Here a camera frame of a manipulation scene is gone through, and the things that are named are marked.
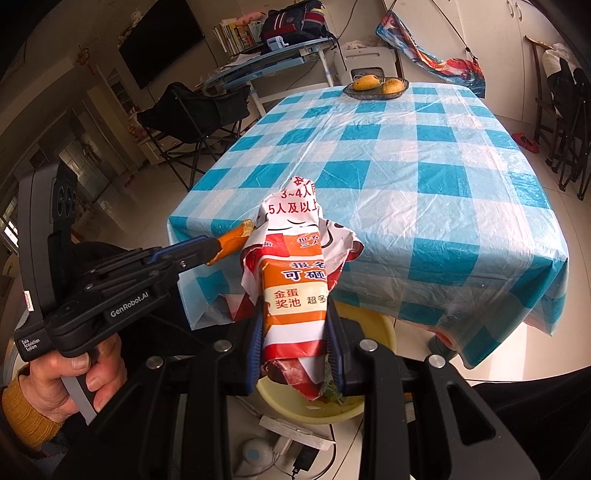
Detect yellow plastic bucket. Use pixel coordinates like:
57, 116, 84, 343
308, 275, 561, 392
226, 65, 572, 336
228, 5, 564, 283
254, 300, 398, 428

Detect row of books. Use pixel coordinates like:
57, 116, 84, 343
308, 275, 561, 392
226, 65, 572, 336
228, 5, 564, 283
212, 18, 264, 55

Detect black power adapter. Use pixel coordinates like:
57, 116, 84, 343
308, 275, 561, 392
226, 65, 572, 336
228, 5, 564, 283
293, 445, 320, 472

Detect colourful printed hanging bag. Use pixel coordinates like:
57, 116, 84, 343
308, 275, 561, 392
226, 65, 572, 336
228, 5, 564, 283
375, 0, 486, 99

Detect black flat television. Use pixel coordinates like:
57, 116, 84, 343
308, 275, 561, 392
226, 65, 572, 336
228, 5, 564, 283
119, 0, 205, 90

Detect person's left hand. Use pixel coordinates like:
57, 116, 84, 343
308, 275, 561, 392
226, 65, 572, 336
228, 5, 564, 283
18, 333, 129, 423

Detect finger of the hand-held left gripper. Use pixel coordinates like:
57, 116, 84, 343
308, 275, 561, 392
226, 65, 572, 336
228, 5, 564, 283
139, 234, 218, 265
152, 239, 223, 283

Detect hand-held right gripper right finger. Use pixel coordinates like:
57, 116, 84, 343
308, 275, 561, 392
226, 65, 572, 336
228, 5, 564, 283
324, 296, 542, 480

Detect dark fruit bowl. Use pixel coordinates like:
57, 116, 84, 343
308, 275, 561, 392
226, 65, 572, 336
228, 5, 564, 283
342, 76, 411, 100

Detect white plastic stool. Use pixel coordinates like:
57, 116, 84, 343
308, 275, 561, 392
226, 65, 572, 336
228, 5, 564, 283
333, 46, 402, 86

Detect dark striped backpack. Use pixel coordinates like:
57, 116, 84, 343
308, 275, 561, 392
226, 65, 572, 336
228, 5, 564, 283
259, 0, 333, 44

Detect blue white checkered tablecloth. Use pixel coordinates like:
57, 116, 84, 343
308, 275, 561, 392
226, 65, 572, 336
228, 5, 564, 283
166, 82, 570, 370

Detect person's right leg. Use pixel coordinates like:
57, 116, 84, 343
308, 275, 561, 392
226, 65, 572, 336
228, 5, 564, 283
471, 364, 591, 480

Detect white round device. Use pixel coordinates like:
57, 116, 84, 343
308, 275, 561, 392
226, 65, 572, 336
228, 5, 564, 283
241, 438, 274, 477

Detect red snack packet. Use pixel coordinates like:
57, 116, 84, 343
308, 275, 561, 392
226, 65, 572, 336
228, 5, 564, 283
233, 175, 365, 402

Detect black folding camp chair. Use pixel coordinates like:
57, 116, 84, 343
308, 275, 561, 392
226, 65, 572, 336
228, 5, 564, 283
137, 82, 252, 191

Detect white stuffed sack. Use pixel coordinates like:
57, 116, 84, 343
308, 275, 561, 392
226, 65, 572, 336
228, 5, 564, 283
542, 44, 573, 84

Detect person's left forearm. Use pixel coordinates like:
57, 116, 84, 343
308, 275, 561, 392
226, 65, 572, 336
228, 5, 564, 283
0, 367, 65, 450

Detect blue adjustable desk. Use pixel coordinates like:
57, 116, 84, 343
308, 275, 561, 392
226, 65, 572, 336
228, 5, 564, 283
203, 34, 340, 116

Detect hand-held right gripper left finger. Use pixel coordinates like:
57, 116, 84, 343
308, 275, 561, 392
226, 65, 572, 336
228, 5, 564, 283
50, 300, 267, 480

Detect white low cabinet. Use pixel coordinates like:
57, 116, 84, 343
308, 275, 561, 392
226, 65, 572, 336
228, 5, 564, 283
137, 136, 169, 168

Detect red slipper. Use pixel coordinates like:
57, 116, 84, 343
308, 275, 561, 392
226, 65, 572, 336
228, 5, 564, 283
512, 133, 541, 153

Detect wooden chair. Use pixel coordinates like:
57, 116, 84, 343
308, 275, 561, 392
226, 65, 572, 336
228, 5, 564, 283
524, 34, 561, 144

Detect white power strip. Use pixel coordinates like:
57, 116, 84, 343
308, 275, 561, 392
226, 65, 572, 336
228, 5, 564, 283
259, 414, 336, 452

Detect orange fruit peel piece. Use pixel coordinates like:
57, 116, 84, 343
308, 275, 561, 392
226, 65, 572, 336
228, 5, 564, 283
205, 220, 256, 267

